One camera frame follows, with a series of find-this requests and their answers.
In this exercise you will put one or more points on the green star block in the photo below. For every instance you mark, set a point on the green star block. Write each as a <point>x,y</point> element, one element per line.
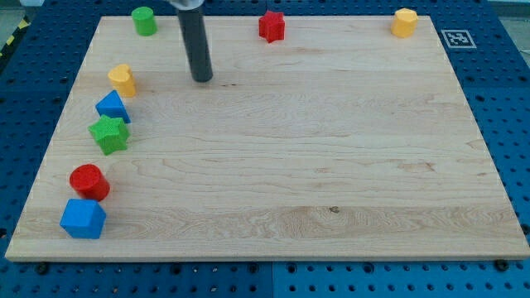
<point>111,134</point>

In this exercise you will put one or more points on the blue triangle block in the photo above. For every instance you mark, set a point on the blue triangle block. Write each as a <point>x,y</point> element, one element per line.
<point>112,106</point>

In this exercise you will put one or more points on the blue cube block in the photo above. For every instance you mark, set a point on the blue cube block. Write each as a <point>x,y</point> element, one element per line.
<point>83,218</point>

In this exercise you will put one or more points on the white fiducial marker tag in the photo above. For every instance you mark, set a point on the white fiducial marker tag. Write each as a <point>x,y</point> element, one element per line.
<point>458,39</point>

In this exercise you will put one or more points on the light wooden board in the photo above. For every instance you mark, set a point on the light wooden board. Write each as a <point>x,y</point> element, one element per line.
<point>342,142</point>

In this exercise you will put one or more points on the yellow heart block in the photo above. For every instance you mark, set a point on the yellow heart block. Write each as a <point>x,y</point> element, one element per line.
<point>122,80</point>

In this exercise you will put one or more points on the green cylinder block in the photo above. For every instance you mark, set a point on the green cylinder block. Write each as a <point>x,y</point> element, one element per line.
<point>144,21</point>

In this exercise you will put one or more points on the red star block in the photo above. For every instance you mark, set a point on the red star block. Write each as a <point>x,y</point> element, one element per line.
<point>271,26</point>

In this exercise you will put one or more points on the yellow hexagon block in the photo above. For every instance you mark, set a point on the yellow hexagon block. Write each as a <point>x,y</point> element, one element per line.
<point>404,22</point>

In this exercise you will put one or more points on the red cylinder block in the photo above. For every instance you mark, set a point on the red cylinder block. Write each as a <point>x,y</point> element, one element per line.
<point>88,182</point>

